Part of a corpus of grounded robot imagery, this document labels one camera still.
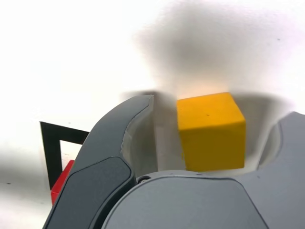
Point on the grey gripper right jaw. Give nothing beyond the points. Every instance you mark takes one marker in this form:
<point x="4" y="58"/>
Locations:
<point x="190" y="202"/>

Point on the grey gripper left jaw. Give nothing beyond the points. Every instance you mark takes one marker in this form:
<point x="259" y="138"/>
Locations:
<point x="100" y="167"/>

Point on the red cube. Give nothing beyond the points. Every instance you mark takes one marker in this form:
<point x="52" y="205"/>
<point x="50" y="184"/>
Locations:
<point x="60" y="183"/>

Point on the yellow cube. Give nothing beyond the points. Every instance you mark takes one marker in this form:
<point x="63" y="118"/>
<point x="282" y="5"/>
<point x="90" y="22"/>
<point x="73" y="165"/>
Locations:
<point x="212" y="138"/>

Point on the black tape square outline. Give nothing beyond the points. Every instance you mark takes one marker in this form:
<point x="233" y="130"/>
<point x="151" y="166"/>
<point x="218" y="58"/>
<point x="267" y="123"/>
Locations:
<point x="51" y="155"/>

